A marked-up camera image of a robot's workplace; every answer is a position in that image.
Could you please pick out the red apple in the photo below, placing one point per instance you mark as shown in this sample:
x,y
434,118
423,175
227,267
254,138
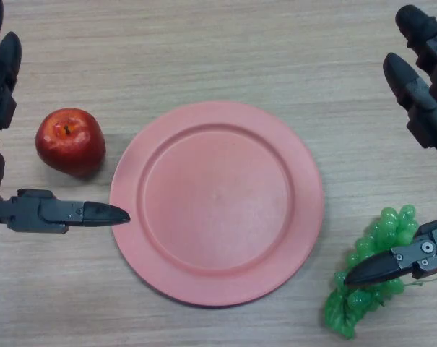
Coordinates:
x,y
70,144

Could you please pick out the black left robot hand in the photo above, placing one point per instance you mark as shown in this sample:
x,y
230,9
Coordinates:
x,y
41,213

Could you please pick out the pink round plate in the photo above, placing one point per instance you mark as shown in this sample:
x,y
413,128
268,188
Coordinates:
x,y
218,206

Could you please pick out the green grape bunch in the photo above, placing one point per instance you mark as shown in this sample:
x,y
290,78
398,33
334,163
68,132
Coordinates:
x,y
388,227

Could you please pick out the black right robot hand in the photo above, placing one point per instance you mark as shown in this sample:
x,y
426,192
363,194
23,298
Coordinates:
x,y
420,90

